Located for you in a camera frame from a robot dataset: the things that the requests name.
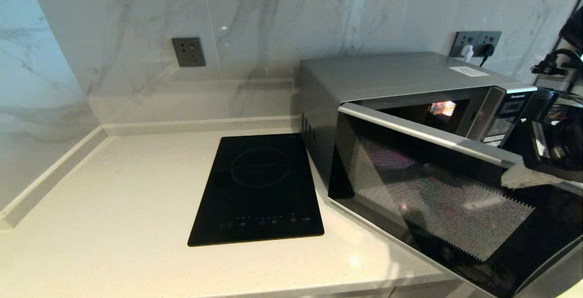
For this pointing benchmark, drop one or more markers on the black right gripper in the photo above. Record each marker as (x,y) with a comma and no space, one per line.
(560,145)

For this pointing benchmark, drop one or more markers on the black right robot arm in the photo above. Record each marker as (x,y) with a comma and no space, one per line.
(574,29)

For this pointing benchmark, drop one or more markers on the white paper sticker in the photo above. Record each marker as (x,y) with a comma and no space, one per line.
(468,71)

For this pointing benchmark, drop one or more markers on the black power plug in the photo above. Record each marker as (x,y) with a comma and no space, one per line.
(488,50)

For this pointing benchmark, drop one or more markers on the white power plug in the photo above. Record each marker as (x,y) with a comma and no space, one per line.
(467,53)

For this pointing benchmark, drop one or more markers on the grey cabinet door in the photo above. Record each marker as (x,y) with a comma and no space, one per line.
(364,294)

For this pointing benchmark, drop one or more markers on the black induction cooktop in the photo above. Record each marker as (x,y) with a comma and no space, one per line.
(259,188)

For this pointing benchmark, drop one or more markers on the dark grey wall socket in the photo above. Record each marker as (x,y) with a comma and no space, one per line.
(458,39)
(495,38)
(188,52)

